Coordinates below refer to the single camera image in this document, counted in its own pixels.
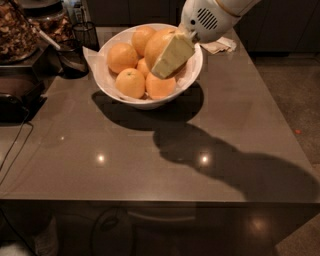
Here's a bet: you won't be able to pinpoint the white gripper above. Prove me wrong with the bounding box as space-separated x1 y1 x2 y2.
151 0 241 79

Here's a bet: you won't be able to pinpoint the orange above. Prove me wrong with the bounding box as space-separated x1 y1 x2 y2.
131 26 156 56
107 42 139 74
146 73 176 100
115 68 145 99
174 63 187 78
144 28 176 70

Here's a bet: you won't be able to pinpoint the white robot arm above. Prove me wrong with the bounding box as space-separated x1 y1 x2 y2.
150 0 261 79

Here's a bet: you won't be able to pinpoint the white ceramic bowl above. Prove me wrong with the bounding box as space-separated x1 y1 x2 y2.
93 22 204 111

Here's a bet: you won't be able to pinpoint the folded paper napkins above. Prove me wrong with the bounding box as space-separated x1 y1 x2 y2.
201 37 237 54

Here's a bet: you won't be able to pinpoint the white serving spoon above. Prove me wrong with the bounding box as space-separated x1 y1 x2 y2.
27 18 61 50

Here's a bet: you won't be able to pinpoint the glass jar of dried snacks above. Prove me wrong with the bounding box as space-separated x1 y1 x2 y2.
0 0 37 65

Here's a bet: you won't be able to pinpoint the black appliance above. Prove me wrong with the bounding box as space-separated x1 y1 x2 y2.
0 75 45 123

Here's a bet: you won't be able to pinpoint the black wire mesh cup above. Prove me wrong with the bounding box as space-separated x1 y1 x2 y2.
72 21 100 51

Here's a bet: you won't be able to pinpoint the black power cable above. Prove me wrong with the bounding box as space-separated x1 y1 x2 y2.
0 106 36 186

